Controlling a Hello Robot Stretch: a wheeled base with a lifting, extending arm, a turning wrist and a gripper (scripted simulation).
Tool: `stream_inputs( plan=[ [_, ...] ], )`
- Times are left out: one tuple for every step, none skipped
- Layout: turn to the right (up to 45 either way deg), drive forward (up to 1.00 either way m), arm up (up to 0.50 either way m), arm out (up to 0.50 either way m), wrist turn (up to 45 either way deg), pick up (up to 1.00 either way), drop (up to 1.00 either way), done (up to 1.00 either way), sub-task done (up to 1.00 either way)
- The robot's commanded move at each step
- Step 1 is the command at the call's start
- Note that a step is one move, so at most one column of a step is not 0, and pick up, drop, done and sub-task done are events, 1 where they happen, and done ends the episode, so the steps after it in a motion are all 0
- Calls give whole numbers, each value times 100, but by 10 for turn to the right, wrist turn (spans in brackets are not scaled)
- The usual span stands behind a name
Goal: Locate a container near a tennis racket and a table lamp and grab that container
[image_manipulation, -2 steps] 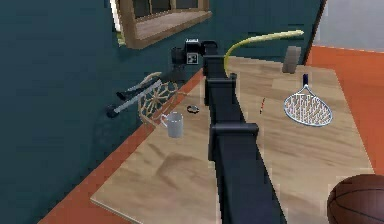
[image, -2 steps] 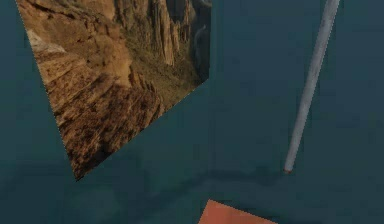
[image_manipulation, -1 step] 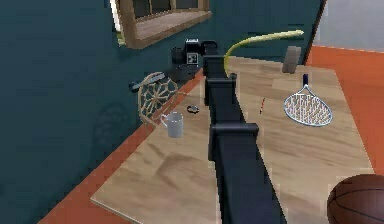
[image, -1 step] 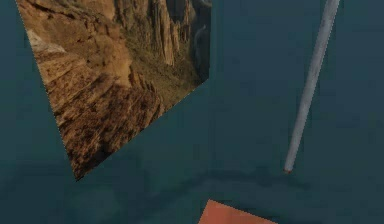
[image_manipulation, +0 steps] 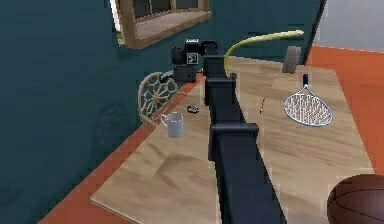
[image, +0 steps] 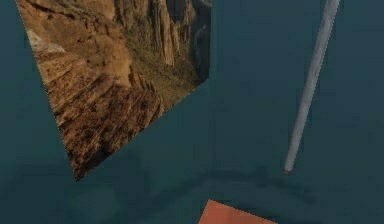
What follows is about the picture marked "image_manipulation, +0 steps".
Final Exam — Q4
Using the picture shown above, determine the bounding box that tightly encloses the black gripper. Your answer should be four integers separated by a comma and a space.
160, 46, 198, 84

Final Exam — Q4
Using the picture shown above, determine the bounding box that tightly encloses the white tennis racket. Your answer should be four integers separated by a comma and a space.
283, 73, 334, 128

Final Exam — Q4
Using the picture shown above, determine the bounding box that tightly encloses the tan wicker web chair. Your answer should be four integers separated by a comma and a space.
137, 71, 180, 128

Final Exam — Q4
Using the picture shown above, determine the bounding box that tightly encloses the white mug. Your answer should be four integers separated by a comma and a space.
160, 111, 185, 139

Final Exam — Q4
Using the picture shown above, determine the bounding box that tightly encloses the wooden framed window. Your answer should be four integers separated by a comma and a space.
109, 0, 213, 51

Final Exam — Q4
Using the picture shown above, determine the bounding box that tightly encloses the light wooden table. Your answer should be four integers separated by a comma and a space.
90, 55, 376, 224

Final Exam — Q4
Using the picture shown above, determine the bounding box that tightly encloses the brown basketball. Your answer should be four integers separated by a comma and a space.
326, 173, 384, 224

